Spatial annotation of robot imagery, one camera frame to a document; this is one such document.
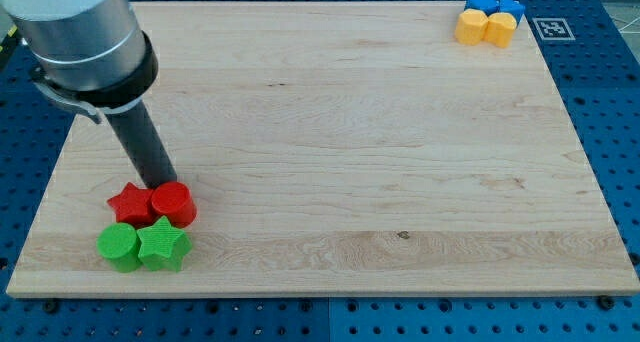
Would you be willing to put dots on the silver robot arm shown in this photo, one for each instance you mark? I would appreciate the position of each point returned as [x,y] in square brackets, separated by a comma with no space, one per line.
[91,54]

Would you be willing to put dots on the blue cube block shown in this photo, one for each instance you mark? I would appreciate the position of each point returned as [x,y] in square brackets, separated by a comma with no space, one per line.
[487,6]

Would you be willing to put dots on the light wooden board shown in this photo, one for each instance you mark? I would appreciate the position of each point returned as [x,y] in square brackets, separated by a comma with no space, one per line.
[340,150]

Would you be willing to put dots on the red cylinder block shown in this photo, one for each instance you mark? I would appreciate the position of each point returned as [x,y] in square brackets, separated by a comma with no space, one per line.
[174,200]

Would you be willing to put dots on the green star block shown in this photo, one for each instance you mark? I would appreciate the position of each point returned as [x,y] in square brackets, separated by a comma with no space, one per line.
[163,246]

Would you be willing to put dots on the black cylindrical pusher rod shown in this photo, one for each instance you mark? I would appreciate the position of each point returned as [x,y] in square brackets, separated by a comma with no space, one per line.
[140,140]

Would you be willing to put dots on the red star block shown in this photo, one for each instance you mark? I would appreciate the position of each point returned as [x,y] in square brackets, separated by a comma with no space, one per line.
[132,206]

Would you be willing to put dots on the yellow rounded block left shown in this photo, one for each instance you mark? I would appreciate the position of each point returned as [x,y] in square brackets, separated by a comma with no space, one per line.
[471,27]

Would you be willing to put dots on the yellow rounded block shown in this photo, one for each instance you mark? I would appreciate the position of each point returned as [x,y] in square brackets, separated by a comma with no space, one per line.
[471,27]
[500,29]

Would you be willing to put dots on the green cylinder block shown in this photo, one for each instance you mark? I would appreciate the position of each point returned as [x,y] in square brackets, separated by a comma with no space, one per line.
[119,245]

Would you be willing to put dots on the yellow rounded block right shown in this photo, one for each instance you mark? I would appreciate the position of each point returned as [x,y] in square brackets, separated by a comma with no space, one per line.
[500,29]

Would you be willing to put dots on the blue angular block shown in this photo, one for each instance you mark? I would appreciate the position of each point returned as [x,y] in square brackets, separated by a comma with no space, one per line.
[512,7]

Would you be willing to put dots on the white fiducial marker tag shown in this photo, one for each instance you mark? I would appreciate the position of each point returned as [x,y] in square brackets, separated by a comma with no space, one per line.
[553,29]

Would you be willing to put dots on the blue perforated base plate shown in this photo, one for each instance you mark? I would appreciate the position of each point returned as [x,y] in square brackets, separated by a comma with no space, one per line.
[597,76]

